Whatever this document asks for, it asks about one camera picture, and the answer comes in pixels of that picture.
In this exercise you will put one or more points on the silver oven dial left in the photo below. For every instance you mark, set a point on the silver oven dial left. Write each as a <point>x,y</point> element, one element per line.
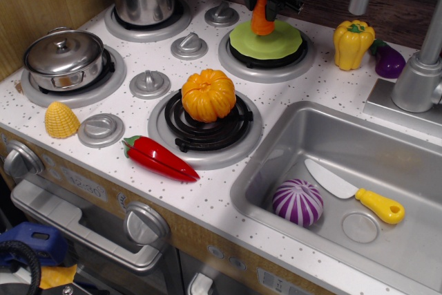
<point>21,161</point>

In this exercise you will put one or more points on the silver oven door handle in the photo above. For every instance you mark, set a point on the silver oven door handle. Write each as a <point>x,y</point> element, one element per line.
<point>100,233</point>

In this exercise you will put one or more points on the black front coil burner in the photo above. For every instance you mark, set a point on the black front coil burner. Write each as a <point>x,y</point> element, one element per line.
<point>192,135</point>

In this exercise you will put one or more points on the green plate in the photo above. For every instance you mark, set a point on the green plate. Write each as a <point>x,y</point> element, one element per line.
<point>285,40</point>

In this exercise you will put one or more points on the red toy chili pepper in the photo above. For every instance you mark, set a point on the red toy chili pepper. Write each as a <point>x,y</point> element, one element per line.
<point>158,159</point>

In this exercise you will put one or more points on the silver sink basin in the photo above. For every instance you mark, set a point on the silver sink basin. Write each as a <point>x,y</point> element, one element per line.
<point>381,192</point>

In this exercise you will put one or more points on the low steel pan with lid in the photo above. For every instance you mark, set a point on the low steel pan with lid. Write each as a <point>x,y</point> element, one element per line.
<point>65,59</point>

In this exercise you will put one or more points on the yellow toy corn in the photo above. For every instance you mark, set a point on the yellow toy corn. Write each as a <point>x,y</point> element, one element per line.
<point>60,121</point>

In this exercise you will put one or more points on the silver stove knob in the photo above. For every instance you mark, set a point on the silver stove knob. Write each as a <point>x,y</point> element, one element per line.
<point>150,84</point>
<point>101,130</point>
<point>190,47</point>
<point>222,15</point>

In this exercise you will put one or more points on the orange toy carrot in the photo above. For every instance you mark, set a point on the orange toy carrot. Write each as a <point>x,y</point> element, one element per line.
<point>259,24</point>

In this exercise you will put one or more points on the silver stove knob centre left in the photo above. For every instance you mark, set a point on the silver stove knob centre left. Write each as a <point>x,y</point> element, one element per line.
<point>150,84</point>

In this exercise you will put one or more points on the orange toy pumpkin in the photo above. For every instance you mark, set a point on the orange toy pumpkin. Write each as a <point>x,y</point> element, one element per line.
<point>208,96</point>

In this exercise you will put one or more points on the blue device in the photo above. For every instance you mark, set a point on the blue device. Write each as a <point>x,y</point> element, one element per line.
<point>46,241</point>

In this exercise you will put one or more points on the purple toy eggplant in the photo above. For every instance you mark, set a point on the purple toy eggplant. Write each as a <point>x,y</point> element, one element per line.
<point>389,62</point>

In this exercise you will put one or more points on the yellow cloth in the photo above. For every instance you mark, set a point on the yellow cloth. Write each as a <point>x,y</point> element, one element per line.
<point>56,276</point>

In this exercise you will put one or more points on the silver oven dial right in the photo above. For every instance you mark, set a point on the silver oven dial right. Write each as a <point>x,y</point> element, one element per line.
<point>143,225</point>

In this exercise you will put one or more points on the yellow toy bell pepper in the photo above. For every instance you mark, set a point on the yellow toy bell pepper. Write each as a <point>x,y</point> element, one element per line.
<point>351,40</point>

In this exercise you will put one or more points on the black rear right burner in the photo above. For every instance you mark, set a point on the black rear right burner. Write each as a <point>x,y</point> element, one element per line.
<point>272,63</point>

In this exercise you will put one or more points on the silver stove knob rear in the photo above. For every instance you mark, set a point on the silver stove knob rear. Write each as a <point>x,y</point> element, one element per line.
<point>222,15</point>

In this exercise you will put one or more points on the silver oven dial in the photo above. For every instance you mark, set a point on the silver oven dial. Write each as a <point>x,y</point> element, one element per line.
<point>21,161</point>
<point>143,225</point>

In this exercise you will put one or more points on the silver stove knob middle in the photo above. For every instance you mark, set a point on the silver stove knob middle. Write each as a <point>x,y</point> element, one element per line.
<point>190,47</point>

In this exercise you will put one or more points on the silver stove knob front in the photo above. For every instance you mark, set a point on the silver stove knob front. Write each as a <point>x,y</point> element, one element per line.
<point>101,130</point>

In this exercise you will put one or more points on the yellow handled toy knife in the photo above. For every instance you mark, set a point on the yellow handled toy knife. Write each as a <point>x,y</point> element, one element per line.
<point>388,210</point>

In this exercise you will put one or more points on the purple striped toy onion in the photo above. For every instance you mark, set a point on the purple striped toy onion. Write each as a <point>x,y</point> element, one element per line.
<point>298,201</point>

